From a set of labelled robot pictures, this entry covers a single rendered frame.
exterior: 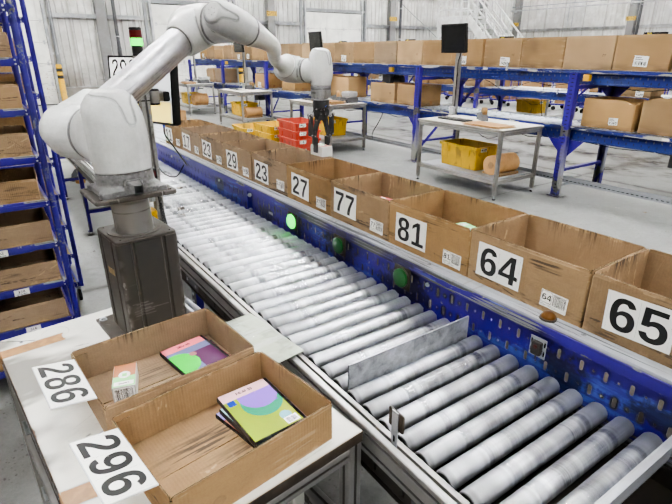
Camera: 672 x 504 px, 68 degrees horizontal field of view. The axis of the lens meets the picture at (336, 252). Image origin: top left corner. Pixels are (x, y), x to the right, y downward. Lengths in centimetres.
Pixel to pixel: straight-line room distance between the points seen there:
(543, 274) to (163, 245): 109
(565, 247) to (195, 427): 125
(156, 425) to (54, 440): 23
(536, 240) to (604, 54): 481
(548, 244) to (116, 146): 137
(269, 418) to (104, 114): 88
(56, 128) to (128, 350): 65
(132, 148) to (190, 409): 70
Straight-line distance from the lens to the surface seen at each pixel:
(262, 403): 124
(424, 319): 169
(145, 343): 153
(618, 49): 645
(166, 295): 161
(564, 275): 146
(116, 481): 104
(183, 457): 120
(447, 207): 208
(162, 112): 253
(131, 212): 153
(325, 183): 222
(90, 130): 149
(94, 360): 150
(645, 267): 168
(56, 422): 141
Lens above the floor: 157
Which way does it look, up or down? 22 degrees down
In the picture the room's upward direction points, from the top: straight up
